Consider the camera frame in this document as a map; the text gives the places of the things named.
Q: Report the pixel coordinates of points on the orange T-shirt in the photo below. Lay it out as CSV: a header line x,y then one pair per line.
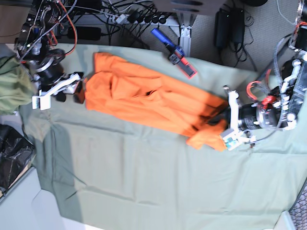
x,y
134,93

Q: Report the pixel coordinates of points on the olive green garment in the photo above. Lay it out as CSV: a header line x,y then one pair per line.
x,y
16,88

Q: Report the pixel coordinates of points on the white power strip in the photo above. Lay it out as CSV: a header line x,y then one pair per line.
x,y
142,18

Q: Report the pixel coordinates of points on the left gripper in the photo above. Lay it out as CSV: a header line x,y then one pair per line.
x,y
241,118

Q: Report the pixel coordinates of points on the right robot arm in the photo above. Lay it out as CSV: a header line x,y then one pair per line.
x,y
36,49

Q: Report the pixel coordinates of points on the aluminium frame post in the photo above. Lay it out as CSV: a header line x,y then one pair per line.
x,y
186,22

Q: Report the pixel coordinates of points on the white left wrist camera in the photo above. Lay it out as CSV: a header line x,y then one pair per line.
x,y
231,139

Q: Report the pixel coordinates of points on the blue handled clamp on table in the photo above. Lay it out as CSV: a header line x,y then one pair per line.
x,y
176,53

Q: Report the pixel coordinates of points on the black plastic bag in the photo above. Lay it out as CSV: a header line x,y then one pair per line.
x,y
15,154

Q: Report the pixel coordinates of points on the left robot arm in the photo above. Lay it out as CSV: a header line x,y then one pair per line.
x,y
277,108

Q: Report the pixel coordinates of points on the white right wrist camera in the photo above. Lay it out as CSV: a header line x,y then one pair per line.
x,y
41,102

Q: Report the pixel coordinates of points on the right black power brick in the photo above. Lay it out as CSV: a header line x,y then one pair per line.
x,y
237,25

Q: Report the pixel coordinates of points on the black power brick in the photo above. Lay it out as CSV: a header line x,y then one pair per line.
x,y
221,29
237,25

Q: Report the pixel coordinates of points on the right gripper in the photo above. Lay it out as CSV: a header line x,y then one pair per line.
x,y
47,76

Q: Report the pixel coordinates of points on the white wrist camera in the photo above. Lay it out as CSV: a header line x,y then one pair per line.
x,y
41,102
231,139

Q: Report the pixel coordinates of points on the green table cloth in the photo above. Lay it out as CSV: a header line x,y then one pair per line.
x,y
118,175

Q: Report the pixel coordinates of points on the left black power brick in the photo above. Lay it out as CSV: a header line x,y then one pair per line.
x,y
221,29

